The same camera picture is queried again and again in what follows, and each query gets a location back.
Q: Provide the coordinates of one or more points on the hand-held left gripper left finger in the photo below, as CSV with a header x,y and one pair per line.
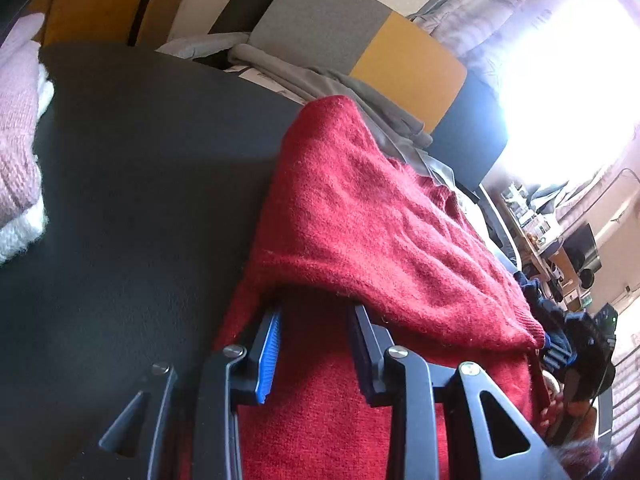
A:
x,y
267,355

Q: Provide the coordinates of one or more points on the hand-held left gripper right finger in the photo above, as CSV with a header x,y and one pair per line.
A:
x,y
365,356

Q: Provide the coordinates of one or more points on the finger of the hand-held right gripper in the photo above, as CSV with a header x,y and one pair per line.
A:
x,y
557,355
572,317

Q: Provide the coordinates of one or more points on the red knitted sweater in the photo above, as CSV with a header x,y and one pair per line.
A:
x,y
375,220

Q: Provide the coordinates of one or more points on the person's right hand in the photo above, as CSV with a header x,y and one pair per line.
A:
x,y
552,412

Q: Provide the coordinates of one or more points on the round desk fan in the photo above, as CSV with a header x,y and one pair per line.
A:
x,y
586,277

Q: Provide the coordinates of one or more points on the beige patterned curtain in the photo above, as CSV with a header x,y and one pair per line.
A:
x,y
627,390

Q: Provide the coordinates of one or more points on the black sweater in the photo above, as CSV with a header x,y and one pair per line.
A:
x,y
532,290

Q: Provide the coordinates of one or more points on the wooden desk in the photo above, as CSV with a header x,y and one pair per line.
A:
x,y
537,256

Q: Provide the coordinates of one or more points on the black television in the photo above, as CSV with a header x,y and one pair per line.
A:
x,y
582,245

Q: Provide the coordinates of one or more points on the group of jars and boxes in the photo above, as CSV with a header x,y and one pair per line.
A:
x,y
522,210

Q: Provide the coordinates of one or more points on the white fuzzy sweater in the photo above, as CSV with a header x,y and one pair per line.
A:
x,y
20,241

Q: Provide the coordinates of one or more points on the white printed cushion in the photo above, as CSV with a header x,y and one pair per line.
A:
x,y
260,78

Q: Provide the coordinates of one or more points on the grey hoodie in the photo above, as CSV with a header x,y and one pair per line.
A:
x,y
320,80

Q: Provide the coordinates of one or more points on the pink knitted sweater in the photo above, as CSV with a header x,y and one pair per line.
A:
x,y
17,135

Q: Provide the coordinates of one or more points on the grey yellow blue armchair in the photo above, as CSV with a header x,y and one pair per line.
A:
x,y
320,15

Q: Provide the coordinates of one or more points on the wooden wardrobe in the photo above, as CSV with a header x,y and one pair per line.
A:
x,y
95,10

